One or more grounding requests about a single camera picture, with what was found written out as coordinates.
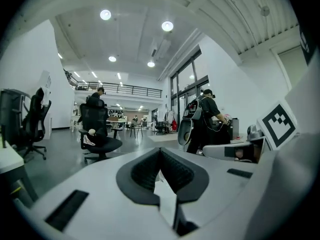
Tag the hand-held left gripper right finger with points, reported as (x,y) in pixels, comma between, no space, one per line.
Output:
(220,184)

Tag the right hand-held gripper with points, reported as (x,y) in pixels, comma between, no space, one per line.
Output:
(277,126)

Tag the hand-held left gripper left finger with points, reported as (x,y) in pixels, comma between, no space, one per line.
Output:
(107,184)

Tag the person's right hand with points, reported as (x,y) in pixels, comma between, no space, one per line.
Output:
(256,154)

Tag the black hard-shell backpack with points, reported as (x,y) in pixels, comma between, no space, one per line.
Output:
(186,131)

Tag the pink white cloth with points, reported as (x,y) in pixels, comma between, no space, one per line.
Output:
(88,140)

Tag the black office chair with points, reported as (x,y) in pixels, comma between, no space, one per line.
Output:
(93,114)
(37,119)

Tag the black-framed window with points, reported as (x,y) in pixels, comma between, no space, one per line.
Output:
(186,79)

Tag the black mezzanine railing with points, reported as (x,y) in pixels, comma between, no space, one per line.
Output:
(140,92)

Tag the white side table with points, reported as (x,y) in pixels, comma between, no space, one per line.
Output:
(10,159)

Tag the round ceiling light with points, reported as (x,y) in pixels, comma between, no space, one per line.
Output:
(167,26)
(112,58)
(151,64)
(105,14)

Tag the grey roller blind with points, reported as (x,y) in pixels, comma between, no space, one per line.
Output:
(292,69)

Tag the ceiling air conditioner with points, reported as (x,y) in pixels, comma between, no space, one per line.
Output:
(162,47)

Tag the round ceiling sensor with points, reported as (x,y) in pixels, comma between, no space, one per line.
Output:
(265,11)

